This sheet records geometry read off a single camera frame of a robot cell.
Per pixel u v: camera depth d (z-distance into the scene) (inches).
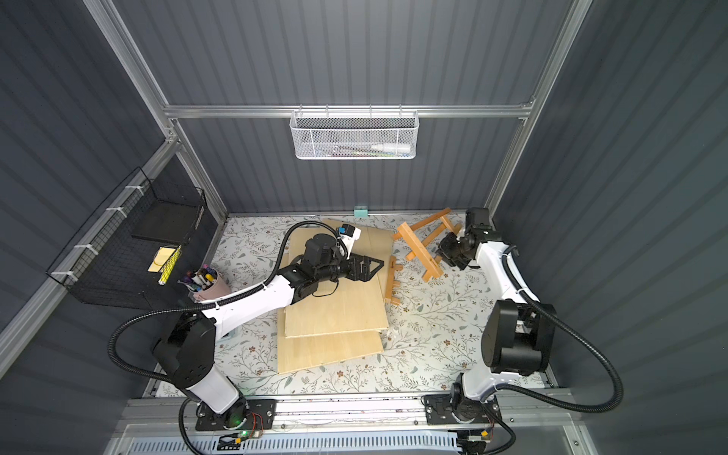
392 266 39.3
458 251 29.4
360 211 47.0
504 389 20.5
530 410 29.1
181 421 26.8
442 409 28.9
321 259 25.7
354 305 33.9
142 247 29.6
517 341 17.8
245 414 28.1
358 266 28.4
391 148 35.1
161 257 29.2
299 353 30.8
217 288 34.4
